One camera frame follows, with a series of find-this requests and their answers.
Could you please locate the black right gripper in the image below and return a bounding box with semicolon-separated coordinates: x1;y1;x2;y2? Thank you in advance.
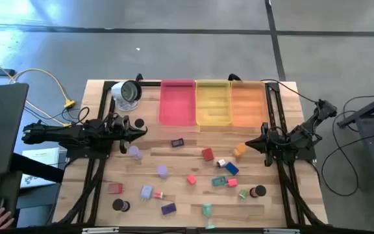
245;122;287;167

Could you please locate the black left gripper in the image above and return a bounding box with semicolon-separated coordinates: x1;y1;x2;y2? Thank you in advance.
108;113;148;154

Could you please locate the orange hourglass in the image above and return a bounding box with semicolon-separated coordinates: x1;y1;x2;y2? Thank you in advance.
232;143;248;159

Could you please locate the lavender hourglass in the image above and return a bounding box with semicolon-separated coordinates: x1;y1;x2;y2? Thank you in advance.
128;145;143;161
156;164;169;179

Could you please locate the blue rectangular block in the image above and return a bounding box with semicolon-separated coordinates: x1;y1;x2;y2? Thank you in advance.
225;161;240;176

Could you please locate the teal rectangular box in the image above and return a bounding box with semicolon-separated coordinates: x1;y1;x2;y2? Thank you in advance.
211;176;229;188

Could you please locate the lavender wall charger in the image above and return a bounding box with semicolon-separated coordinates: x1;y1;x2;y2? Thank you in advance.
140;185;155;202

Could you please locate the black disc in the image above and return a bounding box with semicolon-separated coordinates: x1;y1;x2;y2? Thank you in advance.
112;198;131;213

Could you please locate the teal hourglass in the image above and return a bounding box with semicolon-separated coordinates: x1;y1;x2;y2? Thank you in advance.
202;203;216;230

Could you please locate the orange translucent plastic bin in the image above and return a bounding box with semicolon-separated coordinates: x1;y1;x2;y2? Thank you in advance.
231;80;269;128

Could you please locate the black hourglass red sand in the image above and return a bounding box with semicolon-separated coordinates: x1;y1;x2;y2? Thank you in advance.
249;185;268;198

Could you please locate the pink translucent plastic bin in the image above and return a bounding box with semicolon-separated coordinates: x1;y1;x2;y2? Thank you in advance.
158;79;197;127

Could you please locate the dark red charger block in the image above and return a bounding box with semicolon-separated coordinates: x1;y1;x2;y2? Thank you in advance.
201;148;215;163

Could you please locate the red charger with prongs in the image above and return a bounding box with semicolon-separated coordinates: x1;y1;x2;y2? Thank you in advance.
107;183;125;195

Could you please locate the yellow translucent plastic bin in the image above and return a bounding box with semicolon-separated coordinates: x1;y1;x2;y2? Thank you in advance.
195;79;232;127

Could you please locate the dark purple rectangular box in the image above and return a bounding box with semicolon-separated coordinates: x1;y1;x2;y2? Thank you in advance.
160;203;177;216

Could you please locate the white paper booklet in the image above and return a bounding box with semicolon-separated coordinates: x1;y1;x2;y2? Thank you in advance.
19;147;61;189

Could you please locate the black desk leg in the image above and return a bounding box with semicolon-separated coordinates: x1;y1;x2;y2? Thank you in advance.
11;152;65;183

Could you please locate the dark grey metal table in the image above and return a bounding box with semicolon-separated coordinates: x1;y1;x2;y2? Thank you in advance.
336;89;374;192

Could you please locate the dark grey side desk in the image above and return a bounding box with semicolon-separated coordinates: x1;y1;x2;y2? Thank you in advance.
0;83;29;178

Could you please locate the black aluminium table frame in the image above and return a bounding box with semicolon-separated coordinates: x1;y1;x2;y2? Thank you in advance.
52;79;329;234

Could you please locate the black floor cable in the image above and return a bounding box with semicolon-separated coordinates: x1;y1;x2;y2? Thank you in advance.
319;94;374;198

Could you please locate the silver metal bracket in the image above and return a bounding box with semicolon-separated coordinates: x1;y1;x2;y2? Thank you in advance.
264;228;301;234
82;227;119;234

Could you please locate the yellow floor cable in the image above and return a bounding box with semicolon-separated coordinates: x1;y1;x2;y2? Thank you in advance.
0;53;76;128

